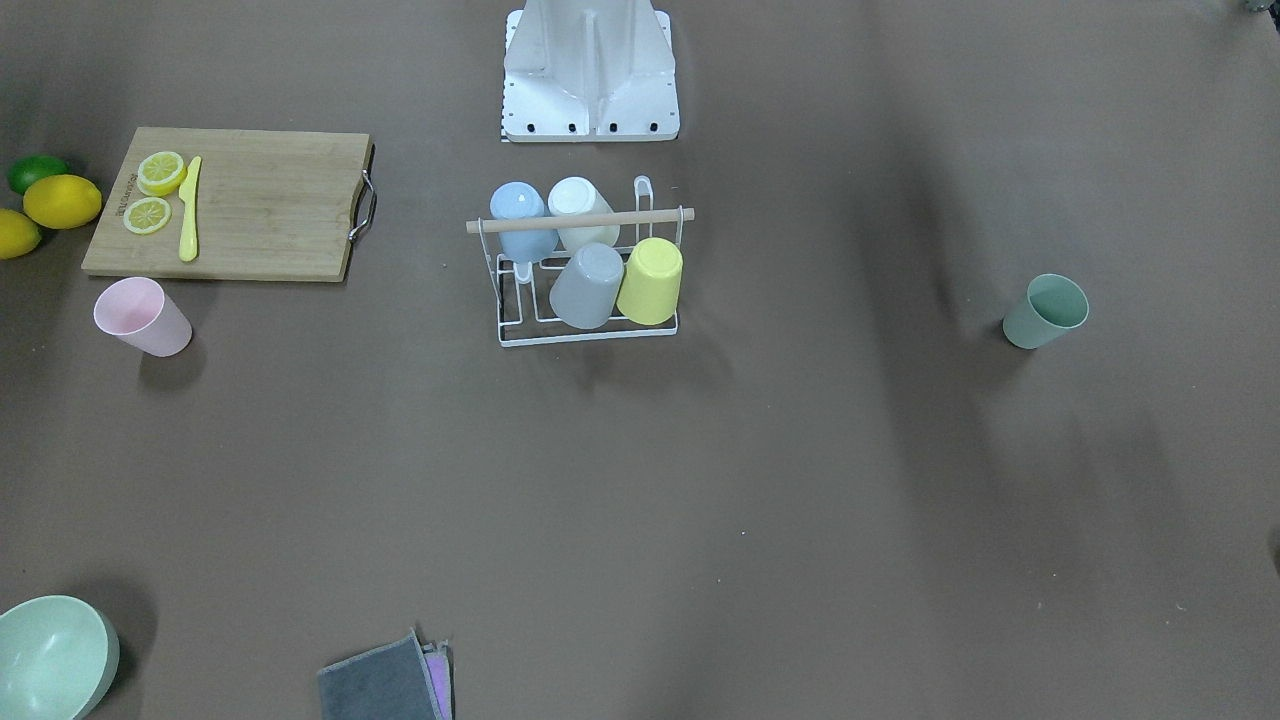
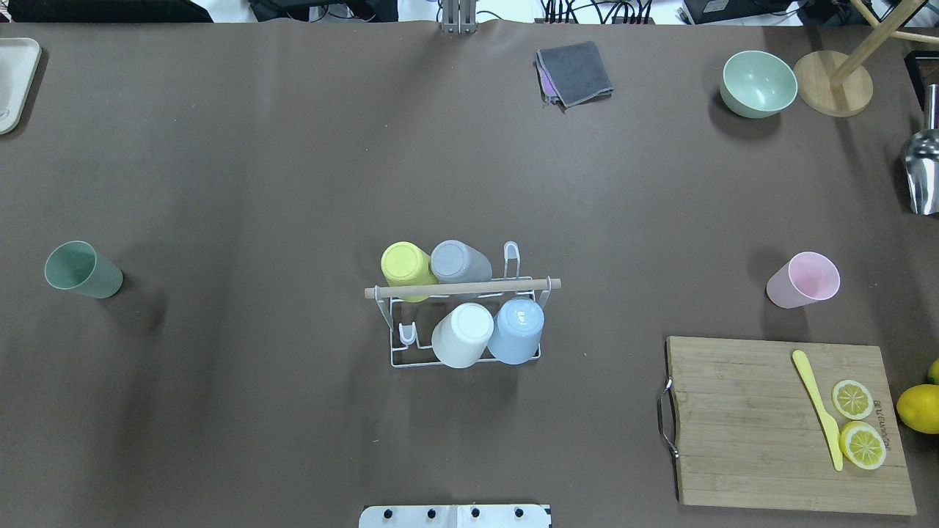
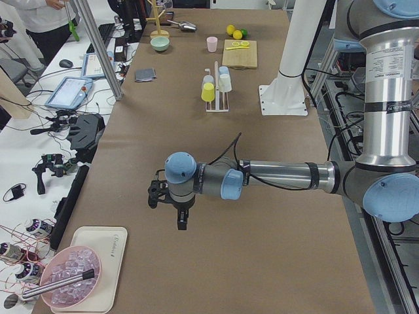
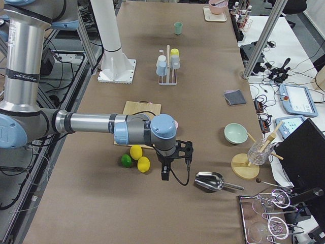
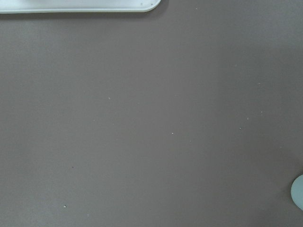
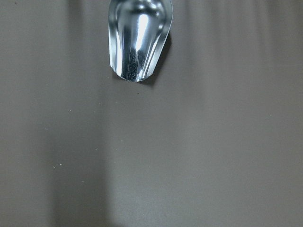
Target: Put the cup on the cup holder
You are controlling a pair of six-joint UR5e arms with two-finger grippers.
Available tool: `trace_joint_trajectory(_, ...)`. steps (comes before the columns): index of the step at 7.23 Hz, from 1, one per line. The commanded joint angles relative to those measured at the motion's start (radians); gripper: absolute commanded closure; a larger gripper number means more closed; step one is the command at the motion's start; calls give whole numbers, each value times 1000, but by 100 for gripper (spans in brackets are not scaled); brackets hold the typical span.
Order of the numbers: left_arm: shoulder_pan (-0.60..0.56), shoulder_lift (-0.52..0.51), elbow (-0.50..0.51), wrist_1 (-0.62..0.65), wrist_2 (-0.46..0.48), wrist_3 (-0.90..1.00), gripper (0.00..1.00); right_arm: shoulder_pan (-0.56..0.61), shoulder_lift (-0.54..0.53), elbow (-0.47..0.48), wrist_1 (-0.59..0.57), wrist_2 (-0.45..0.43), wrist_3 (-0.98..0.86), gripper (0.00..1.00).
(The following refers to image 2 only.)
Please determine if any yellow plastic knife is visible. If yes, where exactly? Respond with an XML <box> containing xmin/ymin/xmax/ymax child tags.
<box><xmin>792</xmin><ymin>350</ymin><xmax>843</xmax><ymax>472</ymax></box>

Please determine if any wooden mug tree stand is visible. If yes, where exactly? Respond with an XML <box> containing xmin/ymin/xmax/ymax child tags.
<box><xmin>794</xmin><ymin>1</ymin><xmax>938</xmax><ymax>118</ymax></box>

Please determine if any blue cup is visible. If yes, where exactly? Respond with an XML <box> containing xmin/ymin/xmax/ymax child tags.
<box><xmin>489</xmin><ymin>297</ymin><xmax>544</xmax><ymax>364</ymax></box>

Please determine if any white cup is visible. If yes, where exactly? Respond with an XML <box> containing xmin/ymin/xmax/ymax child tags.
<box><xmin>431</xmin><ymin>303</ymin><xmax>494</xmax><ymax>369</ymax></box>

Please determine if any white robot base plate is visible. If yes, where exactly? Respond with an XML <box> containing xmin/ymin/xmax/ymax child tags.
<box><xmin>358</xmin><ymin>504</ymin><xmax>552</xmax><ymax>527</ymax></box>

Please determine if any yellow cup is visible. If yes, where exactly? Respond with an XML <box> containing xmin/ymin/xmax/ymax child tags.
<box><xmin>380</xmin><ymin>241</ymin><xmax>439</xmax><ymax>287</ymax></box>

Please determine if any whole yellow lemon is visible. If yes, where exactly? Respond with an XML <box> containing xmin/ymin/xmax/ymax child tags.
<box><xmin>895</xmin><ymin>384</ymin><xmax>938</xmax><ymax>434</ymax></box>

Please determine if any green lime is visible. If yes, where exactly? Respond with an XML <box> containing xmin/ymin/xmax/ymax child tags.
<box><xmin>927</xmin><ymin>359</ymin><xmax>939</xmax><ymax>385</ymax></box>

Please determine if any lemon slice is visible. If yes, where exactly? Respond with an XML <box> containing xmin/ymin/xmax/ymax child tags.
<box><xmin>838</xmin><ymin>421</ymin><xmax>888</xmax><ymax>470</ymax></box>
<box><xmin>831</xmin><ymin>380</ymin><xmax>873</xmax><ymax>421</ymax></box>

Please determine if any lower lemon slice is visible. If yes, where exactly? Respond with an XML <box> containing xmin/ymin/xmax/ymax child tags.
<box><xmin>838</xmin><ymin>421</ymin><xmax>888</xmax><ymax>470</ymax></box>

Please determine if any upper lemon slice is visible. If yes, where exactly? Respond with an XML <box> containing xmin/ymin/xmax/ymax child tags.
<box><xmin>831</xmin><ymin>380</ymin><xmax>873</xmax><ymax>421</ymax></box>

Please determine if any beige tray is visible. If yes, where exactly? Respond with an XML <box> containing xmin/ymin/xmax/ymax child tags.
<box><xmin>1</xmin><ymin>37</ymin><xmax>43</xmax><ymax>135</ymax></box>

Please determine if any metal scoop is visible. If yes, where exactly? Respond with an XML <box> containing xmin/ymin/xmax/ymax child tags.
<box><xmin>903</xmin><ymin>84</ymin><xmax>938</xmax><ymax>215</ymax></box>

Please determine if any grey folded cloth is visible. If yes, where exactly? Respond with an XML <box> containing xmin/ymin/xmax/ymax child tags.
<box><xmin>536</xmin><ymin>40</ymin><xmax>614</xmax><ymax>108</ymax></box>

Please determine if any light green bowl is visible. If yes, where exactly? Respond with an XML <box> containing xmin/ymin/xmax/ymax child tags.
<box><xmin>719</xmin><ymin>50</ymin><xmax>798</xmax><ymax>118</ymax></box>

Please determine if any pink cup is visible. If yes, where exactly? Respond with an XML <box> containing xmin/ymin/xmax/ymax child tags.
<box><xmin>766</xmin><ymin>252</ymin><xmax>841</xmax><ymax>309</ymax></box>

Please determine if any green cup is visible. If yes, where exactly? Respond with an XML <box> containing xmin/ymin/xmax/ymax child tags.
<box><xmin>44</xmin><ymin>241</ymin><xmax>123</xmax><ymax>298</ymax></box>

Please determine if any grey cup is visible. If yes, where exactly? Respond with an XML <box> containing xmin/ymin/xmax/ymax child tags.
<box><xmin>430</xmin><ymin>240</ymin><xmax>492</xmax><ymax>284</ymax></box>

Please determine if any wooden cutting board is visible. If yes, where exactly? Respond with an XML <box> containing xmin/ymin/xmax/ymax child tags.
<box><xmin>666</xmin><ymin>335</ymin><xmax>918</xmax><ymax>516</ymax></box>

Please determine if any white wire cup rack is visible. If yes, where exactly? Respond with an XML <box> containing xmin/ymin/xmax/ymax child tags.
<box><xmin>363</xmin><ymin>241</ymin><xmax>563</xmax><ymax>369</ymax></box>

